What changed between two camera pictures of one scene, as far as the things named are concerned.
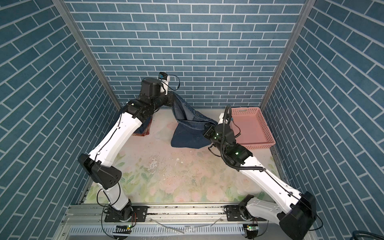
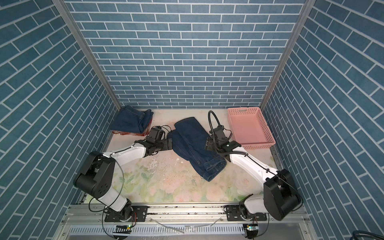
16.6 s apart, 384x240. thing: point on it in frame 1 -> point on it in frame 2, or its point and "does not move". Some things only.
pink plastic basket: [250, 128] does not move
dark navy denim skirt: [190, 132] -> [189, 140]
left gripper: [169, 100] -> [166, 146]
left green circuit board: [123, 229] does not move
